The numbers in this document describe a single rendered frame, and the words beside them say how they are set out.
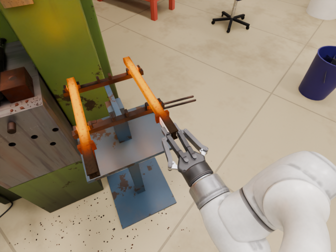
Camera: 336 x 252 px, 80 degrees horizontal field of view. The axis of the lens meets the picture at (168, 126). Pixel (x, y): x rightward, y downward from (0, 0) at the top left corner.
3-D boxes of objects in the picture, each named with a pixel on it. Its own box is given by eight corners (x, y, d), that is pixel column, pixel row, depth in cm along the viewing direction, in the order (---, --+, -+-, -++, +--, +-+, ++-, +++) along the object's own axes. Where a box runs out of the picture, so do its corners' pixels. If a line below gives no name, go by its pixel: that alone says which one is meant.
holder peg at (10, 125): (18, 132, 75) (13, 128, 73) (10, 135, 75) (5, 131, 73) (17, 125, 78) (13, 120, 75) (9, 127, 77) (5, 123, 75)
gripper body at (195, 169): (187, 193, 54) (171, 165, 59) (213, 180, 57) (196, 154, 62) (189, 182, 48) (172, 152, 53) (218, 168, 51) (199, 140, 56)
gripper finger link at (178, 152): (189, 166, 57) (185, 169, 57) (168, 138, 63) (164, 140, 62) (190, 160, 54) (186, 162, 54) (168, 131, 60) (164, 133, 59)
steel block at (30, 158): (82, 159, 112) (42, 104, 76) (6, 189, 101) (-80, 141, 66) (66, 96, 142) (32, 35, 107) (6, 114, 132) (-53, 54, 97)
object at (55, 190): (104, 189, 149) (82, 160, 112) (50, 213, 139) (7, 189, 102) (87, 134, 179) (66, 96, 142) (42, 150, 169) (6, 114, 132)
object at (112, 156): (176, 147, 91) (177, 145, 90) (88, 183, 81) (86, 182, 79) (151, 104, 108) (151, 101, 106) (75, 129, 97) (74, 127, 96)
